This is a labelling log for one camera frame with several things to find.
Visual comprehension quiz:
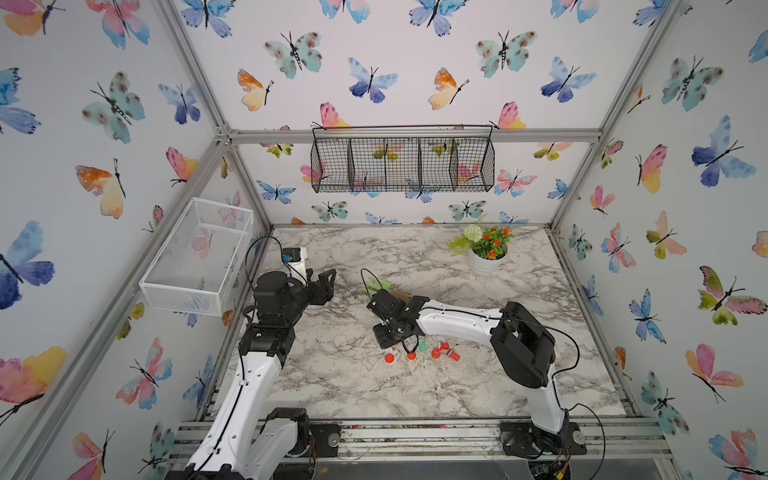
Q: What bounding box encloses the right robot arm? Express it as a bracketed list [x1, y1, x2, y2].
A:
[367, 290, 587, 460]

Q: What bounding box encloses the white mesh wall basket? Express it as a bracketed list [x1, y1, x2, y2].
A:
[139, 197, 254, 317]

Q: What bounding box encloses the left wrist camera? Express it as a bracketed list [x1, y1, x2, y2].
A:
[281, 247, 308, 284]

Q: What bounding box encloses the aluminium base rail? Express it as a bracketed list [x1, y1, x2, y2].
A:
[173, 416, 667, 463]

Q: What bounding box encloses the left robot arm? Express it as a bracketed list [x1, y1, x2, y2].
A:
[166, 269, 336, 479]

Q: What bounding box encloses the black wire wall basket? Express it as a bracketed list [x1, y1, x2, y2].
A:
[303, 125, 496, 194]

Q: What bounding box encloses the potted flower plant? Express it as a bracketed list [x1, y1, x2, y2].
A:
[448, 224, 515, 277]

